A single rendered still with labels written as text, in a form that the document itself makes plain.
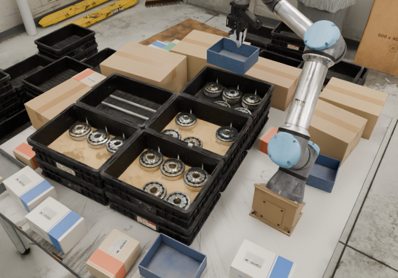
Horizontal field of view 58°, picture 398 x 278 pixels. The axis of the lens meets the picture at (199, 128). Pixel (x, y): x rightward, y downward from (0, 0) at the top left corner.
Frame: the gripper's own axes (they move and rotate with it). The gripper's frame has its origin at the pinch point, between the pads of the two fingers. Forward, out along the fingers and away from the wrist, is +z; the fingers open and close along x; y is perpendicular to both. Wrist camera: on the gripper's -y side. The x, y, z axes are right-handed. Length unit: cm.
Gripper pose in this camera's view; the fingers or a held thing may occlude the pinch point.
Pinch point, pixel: (240, 45)
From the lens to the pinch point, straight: 180.6
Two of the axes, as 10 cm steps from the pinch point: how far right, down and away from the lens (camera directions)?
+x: -5.8, 4.8, -6.6
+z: -0.4, 7.9, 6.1
